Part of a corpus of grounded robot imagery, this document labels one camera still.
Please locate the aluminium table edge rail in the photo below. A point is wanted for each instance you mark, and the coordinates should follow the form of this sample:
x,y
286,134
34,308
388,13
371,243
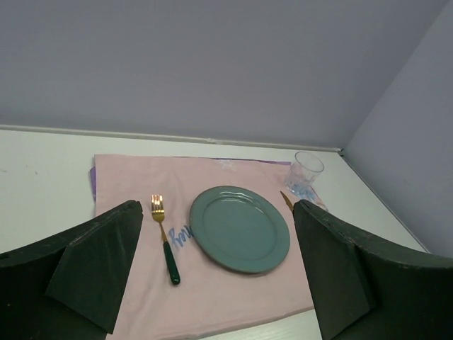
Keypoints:
x,y
167,138

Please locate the clear drinking glass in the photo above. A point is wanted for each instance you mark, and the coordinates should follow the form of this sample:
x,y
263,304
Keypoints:
x,y
303,171

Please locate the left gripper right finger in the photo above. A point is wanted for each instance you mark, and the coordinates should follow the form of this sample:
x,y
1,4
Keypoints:
x,y
367,287

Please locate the gold knife green handle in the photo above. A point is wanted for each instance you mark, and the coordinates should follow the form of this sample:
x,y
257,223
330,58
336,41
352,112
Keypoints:
x,y
287,201

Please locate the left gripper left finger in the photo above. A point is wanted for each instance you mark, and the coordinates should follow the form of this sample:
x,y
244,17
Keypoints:
x,y
71,285

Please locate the pink cloth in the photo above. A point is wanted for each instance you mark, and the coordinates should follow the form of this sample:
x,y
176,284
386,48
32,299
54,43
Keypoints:
x,y
210,298

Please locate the teal plate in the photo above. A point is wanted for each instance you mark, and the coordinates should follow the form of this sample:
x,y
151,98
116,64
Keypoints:
x,y
239,229

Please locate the gold fork green handle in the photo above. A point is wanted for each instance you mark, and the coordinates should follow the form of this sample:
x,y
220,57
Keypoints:
x,y
158,215

